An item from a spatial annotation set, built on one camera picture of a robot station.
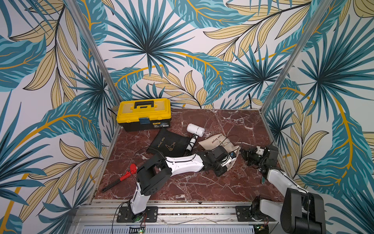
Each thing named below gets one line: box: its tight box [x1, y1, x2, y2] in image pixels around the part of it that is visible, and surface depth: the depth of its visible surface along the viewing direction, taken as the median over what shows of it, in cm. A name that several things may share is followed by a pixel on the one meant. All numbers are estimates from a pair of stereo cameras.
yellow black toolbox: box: [116, 97, 172, 132], surface depth 98 cm
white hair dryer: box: [186, 123, 206, 152], surface depth 102 cm
